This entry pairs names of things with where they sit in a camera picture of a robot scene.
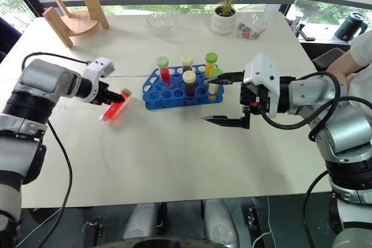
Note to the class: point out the clear glass bowl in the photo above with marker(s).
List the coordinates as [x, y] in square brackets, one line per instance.
[161, 24]

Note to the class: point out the dark blue chair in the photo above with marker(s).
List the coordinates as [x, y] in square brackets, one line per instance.
[7, 39]

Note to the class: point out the dark green kettle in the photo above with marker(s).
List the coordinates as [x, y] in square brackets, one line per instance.
[347, 27]

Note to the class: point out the orange test tube green cap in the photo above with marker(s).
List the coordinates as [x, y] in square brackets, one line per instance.
[210, 66]

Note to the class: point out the white and red bottle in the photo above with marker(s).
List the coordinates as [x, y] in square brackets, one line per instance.
[295, 24]

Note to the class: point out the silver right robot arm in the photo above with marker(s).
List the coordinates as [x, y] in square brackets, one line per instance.
[346, 132]

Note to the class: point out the person in white shirt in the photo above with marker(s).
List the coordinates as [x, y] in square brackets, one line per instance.
[361, 65]

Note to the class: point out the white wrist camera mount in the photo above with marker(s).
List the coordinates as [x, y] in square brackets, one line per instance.
[97, 68]
[263, 71]

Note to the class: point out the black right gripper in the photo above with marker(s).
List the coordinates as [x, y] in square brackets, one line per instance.
[252, 97]

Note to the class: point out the wooden curved stand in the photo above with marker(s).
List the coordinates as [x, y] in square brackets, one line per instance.
[78, 23]

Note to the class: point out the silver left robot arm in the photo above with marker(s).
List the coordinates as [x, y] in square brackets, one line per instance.
[43, 82]

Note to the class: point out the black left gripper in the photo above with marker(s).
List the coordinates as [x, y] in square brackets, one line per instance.
[101, 94]

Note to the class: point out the dark rounded robot base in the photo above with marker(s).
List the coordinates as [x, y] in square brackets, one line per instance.
[160, 243]

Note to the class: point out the yellow test tube green cap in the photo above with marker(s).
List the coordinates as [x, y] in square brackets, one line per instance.
[214, 89]

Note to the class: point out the clear plastic bag with parts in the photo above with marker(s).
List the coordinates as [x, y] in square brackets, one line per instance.
[251, 28]

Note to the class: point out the black flat device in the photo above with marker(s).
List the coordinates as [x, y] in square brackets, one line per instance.
[307, 35]

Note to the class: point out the brown test tube cream cap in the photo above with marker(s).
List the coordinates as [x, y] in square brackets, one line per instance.
[189, 85]
[187, 61]

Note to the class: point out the black metal bracket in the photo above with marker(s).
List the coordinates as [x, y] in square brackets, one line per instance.
[260, 224]
[92, 235]

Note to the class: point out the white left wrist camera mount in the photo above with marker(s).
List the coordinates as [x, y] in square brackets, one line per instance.
[97, 68]

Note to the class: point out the blue test tube rack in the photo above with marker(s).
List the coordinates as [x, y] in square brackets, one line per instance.
[174, 95]

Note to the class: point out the red test tube green cap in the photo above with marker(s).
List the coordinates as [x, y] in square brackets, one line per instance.
[164, 75]
[114, 111]

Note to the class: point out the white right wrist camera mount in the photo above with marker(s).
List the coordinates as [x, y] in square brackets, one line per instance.
[263, 71]

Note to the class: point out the silver rounded robot leg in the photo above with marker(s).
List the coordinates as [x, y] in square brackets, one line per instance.
[219, 222]
[141, 220]

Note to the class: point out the dark grey chair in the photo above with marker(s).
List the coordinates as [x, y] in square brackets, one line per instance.
[327, 57]

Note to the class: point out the green plant in white pot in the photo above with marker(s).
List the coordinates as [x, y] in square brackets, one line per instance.
[223, 23]

